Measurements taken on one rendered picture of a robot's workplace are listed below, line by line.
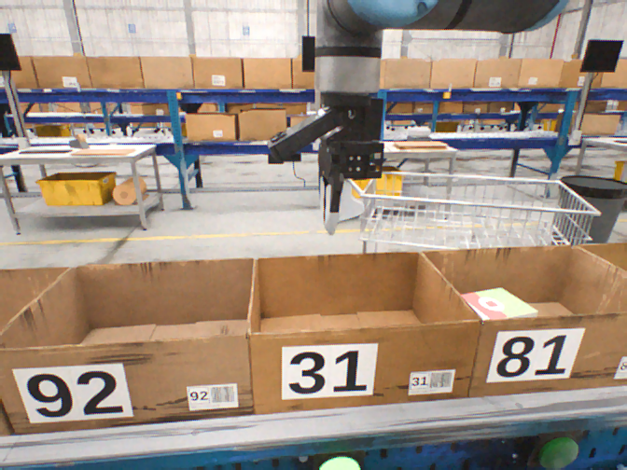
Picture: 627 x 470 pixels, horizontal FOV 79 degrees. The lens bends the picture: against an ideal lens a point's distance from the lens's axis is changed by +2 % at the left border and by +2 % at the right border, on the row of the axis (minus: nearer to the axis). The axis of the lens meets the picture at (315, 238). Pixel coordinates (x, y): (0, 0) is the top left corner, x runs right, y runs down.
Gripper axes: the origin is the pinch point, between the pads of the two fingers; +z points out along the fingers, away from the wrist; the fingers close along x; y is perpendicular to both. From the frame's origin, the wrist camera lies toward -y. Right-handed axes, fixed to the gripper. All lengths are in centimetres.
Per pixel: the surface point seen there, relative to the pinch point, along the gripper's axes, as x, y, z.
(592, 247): 13, 72, 15
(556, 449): -19, 37, 36
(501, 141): 375, 335, 44
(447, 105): 801, 513, 25
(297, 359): -5.6, -5.9, 20.8
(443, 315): 3.2, 26.6, 22.5
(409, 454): -11.3, 13.9, 41.1
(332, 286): 21.8, 8.1, 24.2
